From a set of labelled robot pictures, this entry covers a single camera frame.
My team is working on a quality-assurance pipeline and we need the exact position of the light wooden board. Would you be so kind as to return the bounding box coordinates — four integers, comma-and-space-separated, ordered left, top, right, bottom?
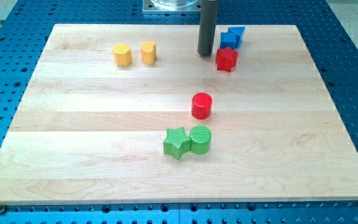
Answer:
0, 24, 358, 205

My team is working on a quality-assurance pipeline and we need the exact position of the yellow hexagon block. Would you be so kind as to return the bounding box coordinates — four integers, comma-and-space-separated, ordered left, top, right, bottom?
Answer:
112, 43, 132, 67

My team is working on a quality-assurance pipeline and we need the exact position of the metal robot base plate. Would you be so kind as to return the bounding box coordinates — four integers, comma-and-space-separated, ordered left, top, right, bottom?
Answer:
142, 0, 201, 12

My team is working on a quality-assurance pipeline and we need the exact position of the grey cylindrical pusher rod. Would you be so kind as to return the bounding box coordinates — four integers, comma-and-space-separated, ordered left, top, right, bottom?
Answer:
198, 0, 219, 56

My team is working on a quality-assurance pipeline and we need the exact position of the green cylinder block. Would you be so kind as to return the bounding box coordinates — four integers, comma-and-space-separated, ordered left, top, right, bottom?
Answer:
190, 126, 212, 154

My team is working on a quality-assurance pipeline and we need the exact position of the red star block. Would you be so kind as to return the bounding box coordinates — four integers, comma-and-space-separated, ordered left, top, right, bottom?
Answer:
216, 47, 239, 72

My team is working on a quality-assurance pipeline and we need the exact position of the yellow heart block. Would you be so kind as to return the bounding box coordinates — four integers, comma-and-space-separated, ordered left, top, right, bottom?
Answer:
140, 40, 157, 65

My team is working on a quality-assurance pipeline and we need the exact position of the blue cube block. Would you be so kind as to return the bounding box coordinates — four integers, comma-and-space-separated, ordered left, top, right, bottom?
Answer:
219, 32, 237, 49

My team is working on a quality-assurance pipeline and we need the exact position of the blue perforated table plate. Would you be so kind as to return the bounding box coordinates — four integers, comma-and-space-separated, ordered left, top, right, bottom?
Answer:
0, 1, 358, 223

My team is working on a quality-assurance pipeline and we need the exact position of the green star block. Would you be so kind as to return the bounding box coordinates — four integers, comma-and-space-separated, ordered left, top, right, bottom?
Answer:
163, 127, 191, 160

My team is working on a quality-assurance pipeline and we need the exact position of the red cylinder block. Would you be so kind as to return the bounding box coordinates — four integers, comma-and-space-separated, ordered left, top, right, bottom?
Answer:
191, 92, 213, 119

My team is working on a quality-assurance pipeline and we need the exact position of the blue triangle block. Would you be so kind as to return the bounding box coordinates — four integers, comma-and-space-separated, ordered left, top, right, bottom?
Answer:
228, 26, 246, 49

